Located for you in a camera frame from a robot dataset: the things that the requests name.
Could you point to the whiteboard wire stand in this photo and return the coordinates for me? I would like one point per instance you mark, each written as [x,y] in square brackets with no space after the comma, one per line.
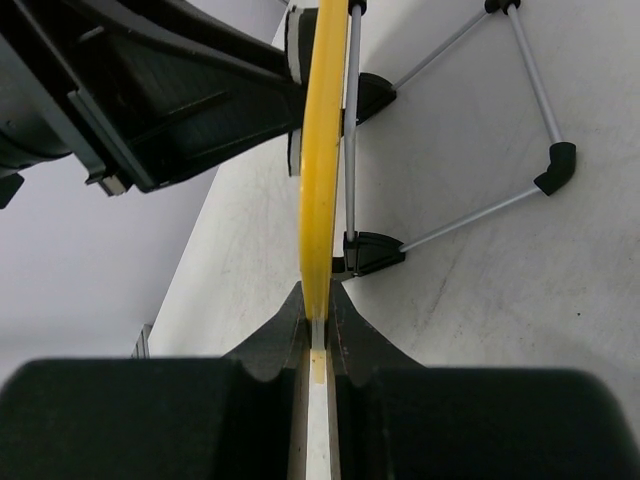
[426,153]

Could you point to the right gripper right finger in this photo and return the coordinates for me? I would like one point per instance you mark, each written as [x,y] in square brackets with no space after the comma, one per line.
[391,417]

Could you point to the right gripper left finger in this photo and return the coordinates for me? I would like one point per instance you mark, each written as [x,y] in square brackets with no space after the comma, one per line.
[238,416]

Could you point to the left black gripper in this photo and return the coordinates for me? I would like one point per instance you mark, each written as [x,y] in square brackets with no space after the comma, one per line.
[146,94]

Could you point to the yellow framed whiteboard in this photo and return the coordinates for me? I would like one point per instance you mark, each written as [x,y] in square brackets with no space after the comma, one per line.
[320,153]

